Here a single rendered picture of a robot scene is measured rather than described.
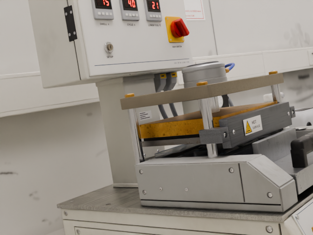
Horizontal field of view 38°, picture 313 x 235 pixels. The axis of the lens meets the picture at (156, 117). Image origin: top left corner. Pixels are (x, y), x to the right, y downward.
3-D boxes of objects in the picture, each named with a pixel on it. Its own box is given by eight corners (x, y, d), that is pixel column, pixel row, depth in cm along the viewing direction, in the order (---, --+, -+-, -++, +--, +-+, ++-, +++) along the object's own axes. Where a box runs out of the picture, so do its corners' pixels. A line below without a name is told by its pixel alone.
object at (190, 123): (142, 147, 80) (133, 94, 80) (209, 127, 97) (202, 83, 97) (226, 141, 69) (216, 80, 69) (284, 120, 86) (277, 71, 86)
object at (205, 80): (103, 152, 82) (91, 81, 82) (197, 125, 106) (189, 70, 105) (216, 145, 67) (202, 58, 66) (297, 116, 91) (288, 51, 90)
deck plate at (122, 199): (57, 208, 87) (56, 203, 87) (166, 167, 114) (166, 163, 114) (282, 222, 58) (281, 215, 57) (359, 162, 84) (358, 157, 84)
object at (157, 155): (180, 165, 77) (178, 152, 77) (155, 166, 80) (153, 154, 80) (234, 145, 91) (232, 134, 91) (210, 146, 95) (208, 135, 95)
